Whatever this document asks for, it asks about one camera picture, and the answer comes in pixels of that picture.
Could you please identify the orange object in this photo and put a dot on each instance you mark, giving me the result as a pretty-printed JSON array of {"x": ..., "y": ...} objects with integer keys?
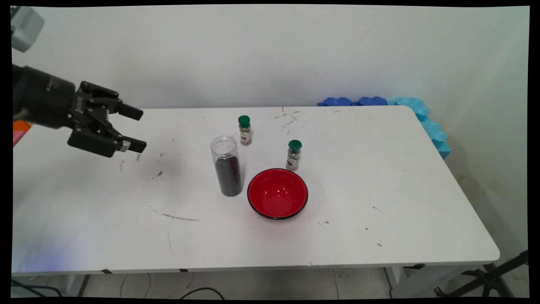
[{"x": 20, "y": 126}]

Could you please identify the red bowl with black rim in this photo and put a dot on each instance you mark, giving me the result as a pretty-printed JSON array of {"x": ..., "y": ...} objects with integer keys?
[{"x": 276, "y": 194}]

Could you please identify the white table leg frame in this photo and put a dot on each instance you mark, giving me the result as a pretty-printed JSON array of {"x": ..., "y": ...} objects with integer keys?
[{"x": 415, "y": 283}]

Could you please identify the black tripod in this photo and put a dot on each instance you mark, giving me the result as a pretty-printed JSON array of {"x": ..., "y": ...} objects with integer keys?
[{"x": 489, "y": 276}]

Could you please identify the clear jar with black grains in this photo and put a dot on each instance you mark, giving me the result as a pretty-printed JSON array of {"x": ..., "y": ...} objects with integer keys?
[{"x": 228, "y": 177}]

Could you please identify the green-lid spice bottle dark label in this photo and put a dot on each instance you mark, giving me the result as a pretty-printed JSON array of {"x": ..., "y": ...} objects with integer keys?
[{"x": 294, "y": 156}]

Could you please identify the green-lid spice bottle tan label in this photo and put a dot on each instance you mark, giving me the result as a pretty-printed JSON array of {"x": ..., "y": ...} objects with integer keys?
[{"x": 244, "y": 131}]

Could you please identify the pink object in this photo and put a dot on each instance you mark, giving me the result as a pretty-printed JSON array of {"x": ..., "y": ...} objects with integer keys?
[{"x": 17, "y": 137}]

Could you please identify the light blue foam mat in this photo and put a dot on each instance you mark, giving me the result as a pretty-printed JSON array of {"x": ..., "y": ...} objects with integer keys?
[{"x": 430, "y": 126}]

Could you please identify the dark blue foam piece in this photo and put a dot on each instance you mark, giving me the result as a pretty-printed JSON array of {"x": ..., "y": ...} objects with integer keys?
[
  {"x": 335, "y": 101},
  {"x": 372, "y": 101}
]

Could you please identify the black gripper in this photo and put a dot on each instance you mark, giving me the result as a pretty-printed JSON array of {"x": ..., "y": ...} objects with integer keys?
[{"x": 46, "y": 97}]

